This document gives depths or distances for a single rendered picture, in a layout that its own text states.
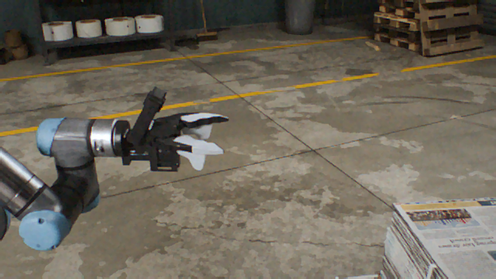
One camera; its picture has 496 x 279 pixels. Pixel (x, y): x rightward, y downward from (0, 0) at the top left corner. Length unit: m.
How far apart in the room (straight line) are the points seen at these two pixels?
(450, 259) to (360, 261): 1.66
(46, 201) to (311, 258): 1.84
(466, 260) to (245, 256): 1.72
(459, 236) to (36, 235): 0.75
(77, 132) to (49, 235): 0.20
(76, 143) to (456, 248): 0.72
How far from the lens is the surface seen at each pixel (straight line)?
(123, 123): 0.87
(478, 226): 0.98
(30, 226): 0.83
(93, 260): 2.57
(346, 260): 2.50
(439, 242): 0.90
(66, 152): 0.90
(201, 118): 0.88
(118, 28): 6.48
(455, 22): 7.09
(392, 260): 1.02
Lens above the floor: 1.58
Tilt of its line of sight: 25 degrees down
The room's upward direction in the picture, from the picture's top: straight up
